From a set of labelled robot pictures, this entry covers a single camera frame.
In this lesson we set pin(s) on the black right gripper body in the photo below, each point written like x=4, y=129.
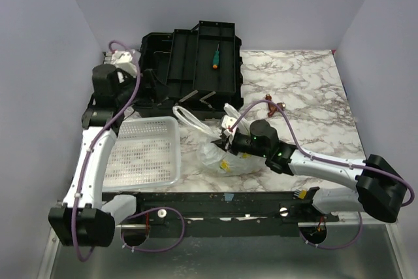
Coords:
x=237, y=143

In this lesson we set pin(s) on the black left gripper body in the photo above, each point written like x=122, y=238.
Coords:
x=143, y=95

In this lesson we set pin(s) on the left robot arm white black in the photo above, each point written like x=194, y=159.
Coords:
x=83, y=220

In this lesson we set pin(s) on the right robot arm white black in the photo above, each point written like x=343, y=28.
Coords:
x=371, y=185

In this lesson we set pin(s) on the black plastic toolbox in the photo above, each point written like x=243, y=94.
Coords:
x=182, y=60

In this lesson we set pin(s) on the brown pipe fitting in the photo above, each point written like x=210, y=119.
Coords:
x=273, y=107

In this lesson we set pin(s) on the white perforated plastic basket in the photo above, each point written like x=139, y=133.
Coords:
x=146, y=155

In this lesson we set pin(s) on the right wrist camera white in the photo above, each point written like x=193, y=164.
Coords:
x=226, y=125

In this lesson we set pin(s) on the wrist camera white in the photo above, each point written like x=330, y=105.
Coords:
x=226, y=125
x=122, y=60

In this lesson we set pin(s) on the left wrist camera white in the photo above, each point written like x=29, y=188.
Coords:
x=122, y=60

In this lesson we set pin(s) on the green handled screwdriver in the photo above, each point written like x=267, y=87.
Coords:
x=216, y=57

